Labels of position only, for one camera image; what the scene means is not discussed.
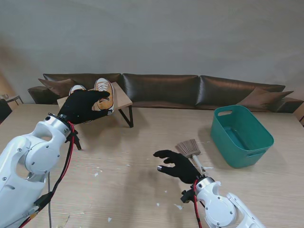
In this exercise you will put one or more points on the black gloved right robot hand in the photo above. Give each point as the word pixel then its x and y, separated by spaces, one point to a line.
pixel 185 167

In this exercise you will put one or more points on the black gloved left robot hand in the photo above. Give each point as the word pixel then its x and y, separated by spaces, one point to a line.
pixel 78 107

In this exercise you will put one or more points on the yellow canvas sneaker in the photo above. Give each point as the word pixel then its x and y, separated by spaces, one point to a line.
pixel 76 88
pixel 104 86

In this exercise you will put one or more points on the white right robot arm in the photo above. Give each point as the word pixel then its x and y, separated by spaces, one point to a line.
pixel 218 209

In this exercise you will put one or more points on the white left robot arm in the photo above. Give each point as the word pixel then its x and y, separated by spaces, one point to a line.
pixel 38 152

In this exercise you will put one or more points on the brown sofa cushion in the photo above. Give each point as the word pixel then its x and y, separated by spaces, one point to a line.
pixel 57 86
pixel 263 98

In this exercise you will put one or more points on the small wooden bench black legs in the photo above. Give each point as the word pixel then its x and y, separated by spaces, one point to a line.
pixel 122 101

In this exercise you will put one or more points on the green plastic basin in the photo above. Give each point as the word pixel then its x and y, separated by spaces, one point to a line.
pixel 237 135

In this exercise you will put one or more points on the small wooden side table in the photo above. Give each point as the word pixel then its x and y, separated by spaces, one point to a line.
pixel 14 97

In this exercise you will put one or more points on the dark chair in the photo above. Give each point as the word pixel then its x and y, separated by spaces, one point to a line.
pixel 4 110

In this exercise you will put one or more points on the brown leather sofa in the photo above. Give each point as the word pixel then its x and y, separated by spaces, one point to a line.
pixel 161 88

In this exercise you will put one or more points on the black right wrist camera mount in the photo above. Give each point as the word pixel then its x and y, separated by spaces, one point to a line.
pixel 187 196

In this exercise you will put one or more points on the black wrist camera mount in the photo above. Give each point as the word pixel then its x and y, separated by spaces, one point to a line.
pixel 187 196
pixel 72 137

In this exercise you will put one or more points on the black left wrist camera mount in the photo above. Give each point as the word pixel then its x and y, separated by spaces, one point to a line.
pixel 72 137

